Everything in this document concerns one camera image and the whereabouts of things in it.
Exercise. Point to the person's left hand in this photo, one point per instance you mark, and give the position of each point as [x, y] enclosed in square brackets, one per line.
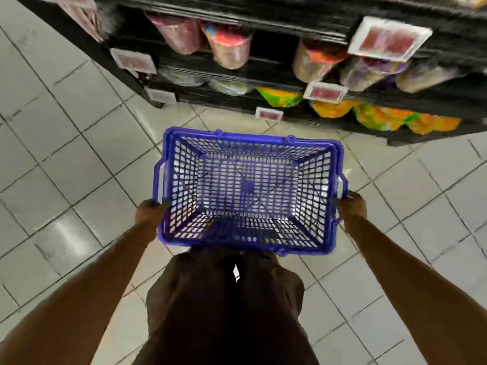
[152, 215]

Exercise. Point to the person's right hand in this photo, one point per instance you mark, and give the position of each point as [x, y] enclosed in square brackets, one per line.
[352, 207]

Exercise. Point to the blue plastic shopping basket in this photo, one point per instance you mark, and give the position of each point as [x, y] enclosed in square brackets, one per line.
[247, 239]

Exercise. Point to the dark grey metal shelf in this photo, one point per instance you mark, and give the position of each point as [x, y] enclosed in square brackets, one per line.
[304, 22]

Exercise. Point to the person's right forearm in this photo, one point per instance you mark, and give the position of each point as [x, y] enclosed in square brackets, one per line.
[418, 289]

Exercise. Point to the person's left forearm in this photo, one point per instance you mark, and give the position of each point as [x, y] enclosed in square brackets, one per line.
[76, 300]

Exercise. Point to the person's dark trousers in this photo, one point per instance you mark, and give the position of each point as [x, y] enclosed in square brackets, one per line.
[198, 315]

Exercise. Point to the row of small pink-lid cups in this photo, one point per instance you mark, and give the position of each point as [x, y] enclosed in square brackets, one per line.
[228, 45]

